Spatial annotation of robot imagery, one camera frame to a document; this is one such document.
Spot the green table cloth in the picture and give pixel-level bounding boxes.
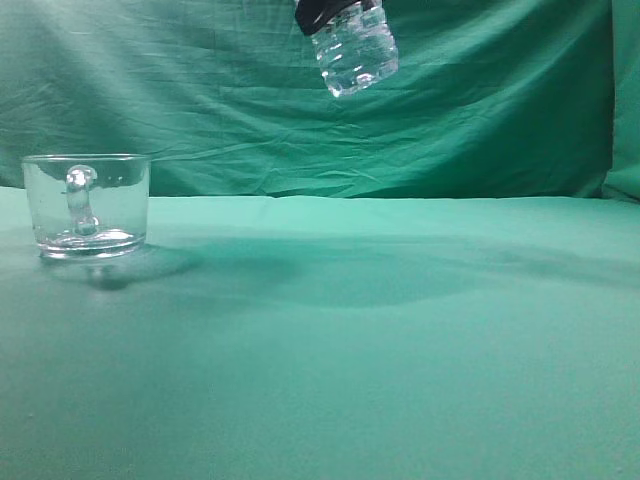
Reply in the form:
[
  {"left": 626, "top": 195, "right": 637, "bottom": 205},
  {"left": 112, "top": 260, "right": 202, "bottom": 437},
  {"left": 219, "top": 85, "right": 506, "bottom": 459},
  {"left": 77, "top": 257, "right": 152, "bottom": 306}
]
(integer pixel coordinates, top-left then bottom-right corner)
[{"left": 1, "top": 188, "right": 639, "bottom": 479}]

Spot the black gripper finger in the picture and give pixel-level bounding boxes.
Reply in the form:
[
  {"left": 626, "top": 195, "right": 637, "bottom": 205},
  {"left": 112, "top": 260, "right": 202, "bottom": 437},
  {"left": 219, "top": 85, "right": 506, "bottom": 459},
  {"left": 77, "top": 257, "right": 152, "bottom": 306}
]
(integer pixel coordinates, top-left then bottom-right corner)
[{"left": 294, "top": 0, "right": 382, "bottom": 36}]

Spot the clear glass mug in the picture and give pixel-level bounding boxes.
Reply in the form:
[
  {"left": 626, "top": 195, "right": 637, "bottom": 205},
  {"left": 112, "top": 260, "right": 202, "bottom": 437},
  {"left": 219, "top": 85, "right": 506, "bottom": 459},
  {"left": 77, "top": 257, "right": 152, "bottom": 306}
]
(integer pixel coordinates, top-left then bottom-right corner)
[{"left": 22, "top": 153, "right": 151, "bottom": 260}]

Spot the green cloth backdrop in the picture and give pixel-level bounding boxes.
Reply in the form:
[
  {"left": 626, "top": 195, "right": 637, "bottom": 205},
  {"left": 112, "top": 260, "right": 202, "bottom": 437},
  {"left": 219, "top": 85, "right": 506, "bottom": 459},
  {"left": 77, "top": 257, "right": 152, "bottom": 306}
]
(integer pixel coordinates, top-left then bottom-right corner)
[{"left": 1, "top": 1, "right": 639, "bottom": 200}]

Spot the clear plastic water bottle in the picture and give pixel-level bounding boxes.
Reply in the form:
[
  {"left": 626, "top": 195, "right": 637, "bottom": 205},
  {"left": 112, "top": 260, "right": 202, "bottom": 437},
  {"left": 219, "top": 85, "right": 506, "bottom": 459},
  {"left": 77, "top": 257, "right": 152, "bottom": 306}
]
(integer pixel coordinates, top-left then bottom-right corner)
[{"left": 311, "top": 1, "right": 399, "bottom": 98}]

